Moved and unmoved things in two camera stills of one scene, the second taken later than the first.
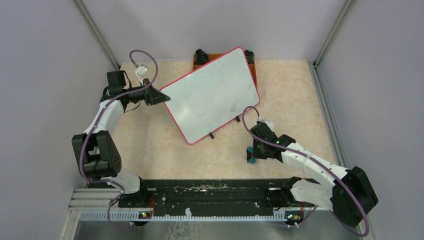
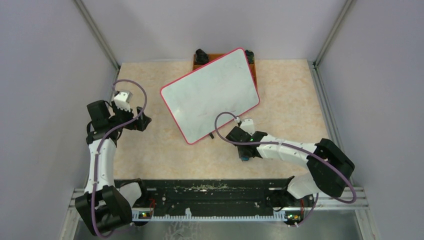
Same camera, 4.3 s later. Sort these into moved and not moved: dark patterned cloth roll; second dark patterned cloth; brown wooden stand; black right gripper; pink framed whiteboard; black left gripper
Moved: black right gripper; black left gripper
Not moved: second dark patterned cloth; pink framed whiteboard; dark patterned cloth roll; brown wooden stand
